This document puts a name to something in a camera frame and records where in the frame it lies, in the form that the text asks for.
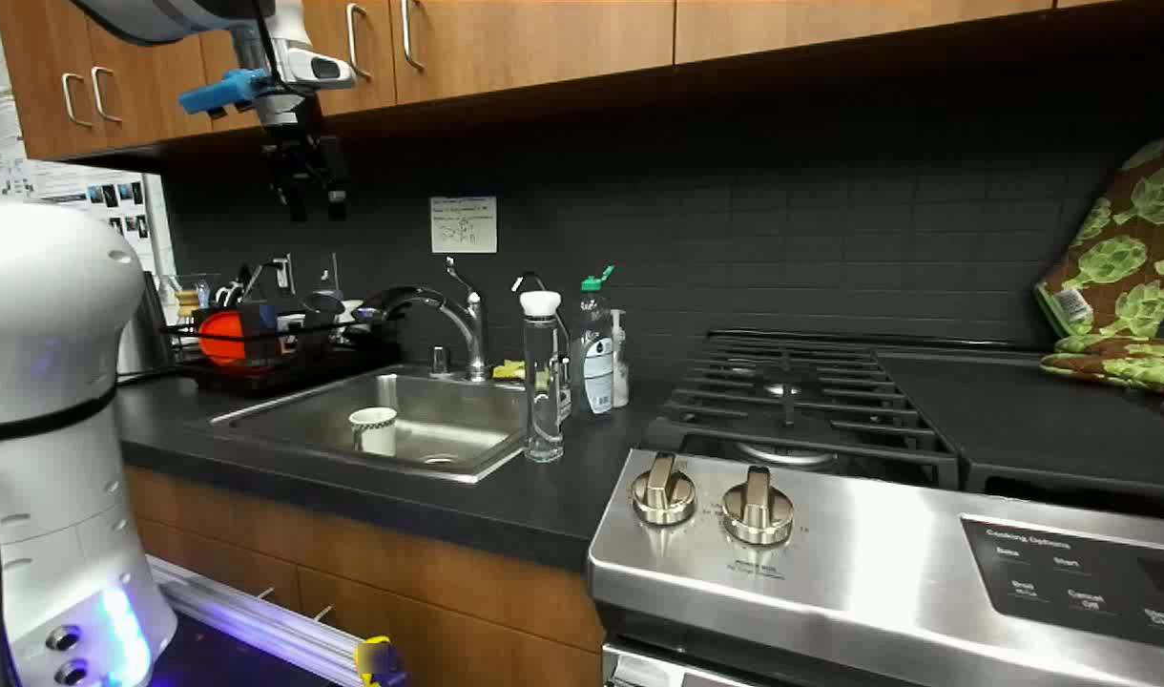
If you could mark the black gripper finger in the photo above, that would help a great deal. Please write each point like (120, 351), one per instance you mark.
(338, 193)
(293, 200)

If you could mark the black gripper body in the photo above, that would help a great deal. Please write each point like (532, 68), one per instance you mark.
(297, 143)

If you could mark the clear water bottle white cap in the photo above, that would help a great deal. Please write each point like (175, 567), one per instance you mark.
(547, 400)

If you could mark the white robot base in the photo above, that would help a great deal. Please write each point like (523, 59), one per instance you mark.
(77, 597)

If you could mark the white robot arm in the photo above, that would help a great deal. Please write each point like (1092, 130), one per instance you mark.
(280, 77)

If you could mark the dish soap bottle green cap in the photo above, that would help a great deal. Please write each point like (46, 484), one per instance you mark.
(592, 347)

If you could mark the white pump soap bottle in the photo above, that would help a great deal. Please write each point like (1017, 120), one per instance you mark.
(619, 370)

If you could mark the black dish drying rack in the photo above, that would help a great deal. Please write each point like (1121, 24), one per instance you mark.
(293, 351)

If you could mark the orange plate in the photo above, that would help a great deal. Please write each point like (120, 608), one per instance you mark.
(222, 338)

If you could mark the chrome kitchen faucet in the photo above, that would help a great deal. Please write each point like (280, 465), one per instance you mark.
(462, 314)

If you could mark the white cup in sink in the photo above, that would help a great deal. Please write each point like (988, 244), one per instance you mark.
(377, 429)

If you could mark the yellow sponge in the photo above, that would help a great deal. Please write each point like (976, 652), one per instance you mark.
(508, 372)

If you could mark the wooden upper cabinets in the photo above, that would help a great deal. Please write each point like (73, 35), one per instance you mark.
(82, 91)

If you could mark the stainless steel sink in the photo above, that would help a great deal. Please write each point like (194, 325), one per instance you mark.
(443, 429)

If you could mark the wooden lower cabinet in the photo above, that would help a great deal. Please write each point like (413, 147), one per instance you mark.
(456, 618)

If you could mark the left stove knob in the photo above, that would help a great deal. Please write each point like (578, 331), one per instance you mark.
(664, 494)

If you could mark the stove knob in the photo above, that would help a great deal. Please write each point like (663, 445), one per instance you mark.
(757, 510)
(664, 494)

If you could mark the right stove knob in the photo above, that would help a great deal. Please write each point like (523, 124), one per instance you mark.
(757, 510)

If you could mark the stainless steel gas stove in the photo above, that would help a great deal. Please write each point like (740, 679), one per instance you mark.
(960, 522)

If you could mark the green patterned oven mitt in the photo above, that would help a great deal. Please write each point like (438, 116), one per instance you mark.
(1105, 297)

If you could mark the white wall outlet plate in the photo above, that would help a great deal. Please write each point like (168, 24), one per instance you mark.
(462, 223)

